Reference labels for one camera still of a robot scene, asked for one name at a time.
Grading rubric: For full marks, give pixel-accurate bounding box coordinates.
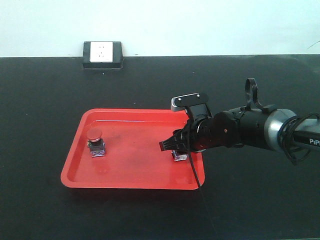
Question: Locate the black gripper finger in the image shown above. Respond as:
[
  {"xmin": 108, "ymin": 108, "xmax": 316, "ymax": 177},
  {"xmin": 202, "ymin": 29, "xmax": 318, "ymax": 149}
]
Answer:
[{"xmin": 159, "ymin": 128, "xmax": 190, "ymax": 152}]

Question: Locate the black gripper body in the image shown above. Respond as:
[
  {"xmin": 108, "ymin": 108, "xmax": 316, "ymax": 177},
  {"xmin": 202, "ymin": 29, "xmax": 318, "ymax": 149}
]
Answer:
[{"xmin": 185, "ymin": 103, "xmax": 215, "ymax": 152}]

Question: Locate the yellow mushroom push button switch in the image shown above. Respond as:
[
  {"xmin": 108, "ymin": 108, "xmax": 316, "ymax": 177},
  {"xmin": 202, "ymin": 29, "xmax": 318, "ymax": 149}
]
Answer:
[{"xmin": 171, "ymin": 150, "xmax": 189, "ymax": 162}]

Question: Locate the red mushroom push button switch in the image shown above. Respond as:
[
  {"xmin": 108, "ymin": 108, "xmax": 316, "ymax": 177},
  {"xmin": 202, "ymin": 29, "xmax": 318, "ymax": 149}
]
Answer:
[{"xmin": 86, "ymin": 128, "xmax": 106, "ymax": 158}]

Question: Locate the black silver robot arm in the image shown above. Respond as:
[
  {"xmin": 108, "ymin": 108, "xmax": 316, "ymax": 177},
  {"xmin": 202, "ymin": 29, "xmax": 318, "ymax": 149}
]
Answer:
[{"xmin": 159, "ymin": 103, "xmax": 320, "ymax": 157}]

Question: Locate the red plastic tray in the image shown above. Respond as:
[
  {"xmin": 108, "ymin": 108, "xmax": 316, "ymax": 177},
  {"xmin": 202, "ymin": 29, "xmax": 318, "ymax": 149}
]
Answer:
[{"xmin": 60, "ymin": 108, "xmax": 205, "ymax": 190}]

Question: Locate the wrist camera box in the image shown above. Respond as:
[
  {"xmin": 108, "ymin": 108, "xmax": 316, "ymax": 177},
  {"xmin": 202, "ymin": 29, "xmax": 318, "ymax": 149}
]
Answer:
[{"xmin": 170, "ymin": 92, "xmax": 209, "ymax": 112}]

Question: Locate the black white wall socket box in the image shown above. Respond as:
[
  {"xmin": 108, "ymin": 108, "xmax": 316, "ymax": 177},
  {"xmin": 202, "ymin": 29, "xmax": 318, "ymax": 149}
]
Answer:
[{"xmin": 82, "ymin": 41, "xmax": 124, "ymax": 70}]

